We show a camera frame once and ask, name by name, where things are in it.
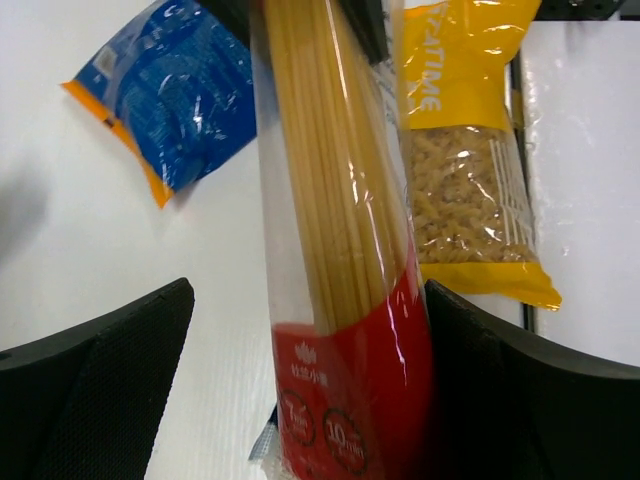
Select blue orange pasta bag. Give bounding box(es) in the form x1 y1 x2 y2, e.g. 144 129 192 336
62 1 256 207

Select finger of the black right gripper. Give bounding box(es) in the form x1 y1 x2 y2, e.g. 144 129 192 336
199 0 263 48
339 0 389 63

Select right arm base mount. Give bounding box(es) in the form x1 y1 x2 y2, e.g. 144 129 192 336
535 0 639 21

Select red spaghetti pack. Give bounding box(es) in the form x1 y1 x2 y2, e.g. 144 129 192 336
251 1 434 479

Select yellow macaroni bag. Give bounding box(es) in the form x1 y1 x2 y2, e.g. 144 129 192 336
396 1 562 310

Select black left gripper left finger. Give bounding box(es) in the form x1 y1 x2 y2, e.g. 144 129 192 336
1 278 194 479

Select Agnesi tricolour fusilli bag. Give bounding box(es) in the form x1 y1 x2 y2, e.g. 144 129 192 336
248 408 278 462

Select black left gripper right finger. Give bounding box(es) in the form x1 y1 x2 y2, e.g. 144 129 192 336
425 281 639 479

